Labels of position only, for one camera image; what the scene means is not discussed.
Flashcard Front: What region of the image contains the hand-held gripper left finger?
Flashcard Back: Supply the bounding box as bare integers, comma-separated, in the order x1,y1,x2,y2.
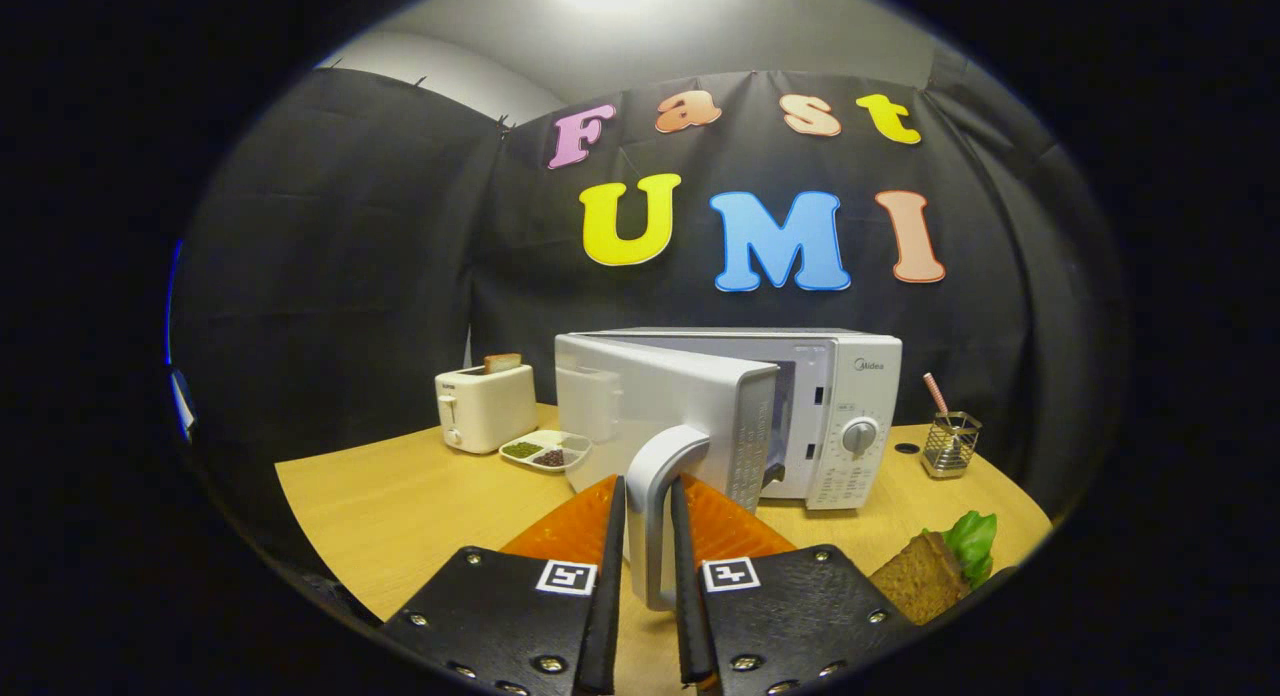
378,474,628,696

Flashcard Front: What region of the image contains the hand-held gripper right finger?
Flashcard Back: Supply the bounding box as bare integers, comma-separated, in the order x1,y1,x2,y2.
668,473,916,696

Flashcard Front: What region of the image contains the brown bread lettuce sandwich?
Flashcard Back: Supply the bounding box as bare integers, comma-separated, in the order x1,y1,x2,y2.
868,510,999,627

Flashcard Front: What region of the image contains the white microwave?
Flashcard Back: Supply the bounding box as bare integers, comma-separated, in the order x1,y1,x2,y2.
553,326,904,613

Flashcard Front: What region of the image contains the white divided dish with beans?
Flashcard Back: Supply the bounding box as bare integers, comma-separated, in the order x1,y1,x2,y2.
498,428,593,474

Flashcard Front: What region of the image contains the white toaster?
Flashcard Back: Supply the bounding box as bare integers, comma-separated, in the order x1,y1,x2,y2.
434,362,539,455

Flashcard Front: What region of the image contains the bright screen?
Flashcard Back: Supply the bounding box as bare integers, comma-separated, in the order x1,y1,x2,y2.
164,238,198,445

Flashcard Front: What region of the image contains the wire mesh holder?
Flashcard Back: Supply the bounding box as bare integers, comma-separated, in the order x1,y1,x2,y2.
920,411,983,479

